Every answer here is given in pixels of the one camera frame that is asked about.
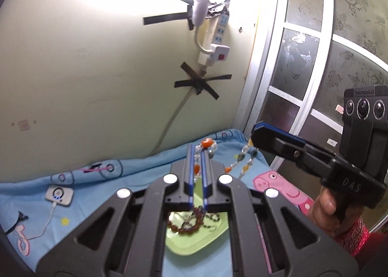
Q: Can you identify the white framed patterned glass door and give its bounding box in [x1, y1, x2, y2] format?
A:
[233, 0, 388, 233]

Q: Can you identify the person's right hand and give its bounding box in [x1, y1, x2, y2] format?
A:
[312, 187, 364, 238]

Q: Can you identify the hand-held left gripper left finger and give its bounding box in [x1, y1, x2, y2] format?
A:
[36, 144, 195, 277]

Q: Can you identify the black cable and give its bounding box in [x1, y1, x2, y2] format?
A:
[4, 211, 30, 236]

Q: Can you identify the printed blue pig blanket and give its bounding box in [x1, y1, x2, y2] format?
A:
[0, 128, 316, 277]

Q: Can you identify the multicolour bead necklace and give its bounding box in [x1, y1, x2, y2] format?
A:
[191, 138, 259, 182]

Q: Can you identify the white power strip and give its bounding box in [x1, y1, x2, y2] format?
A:
[198, 12, 231, 67]

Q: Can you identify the green plastic tray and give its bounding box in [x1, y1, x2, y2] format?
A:
[165, 210, 230, 256]

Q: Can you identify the grey power cord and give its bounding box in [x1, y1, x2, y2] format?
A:
[149, 65, 210, 157]

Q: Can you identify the dark bead string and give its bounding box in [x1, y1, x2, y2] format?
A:
[204, 213, 221, 230]

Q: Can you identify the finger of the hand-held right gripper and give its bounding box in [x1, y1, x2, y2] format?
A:
[251, 122, 335, 178]

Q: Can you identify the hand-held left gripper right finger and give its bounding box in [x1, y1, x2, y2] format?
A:
[201, 150, 360, 277]

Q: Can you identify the silver tape patch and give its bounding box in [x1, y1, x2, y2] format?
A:
[207, 2, 228, 19]

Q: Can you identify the brown bead bracelet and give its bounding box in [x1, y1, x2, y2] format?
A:
[168, 206, 210, 236]

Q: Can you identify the white charging cable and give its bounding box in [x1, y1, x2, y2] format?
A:
[17, 201, 59, 242]

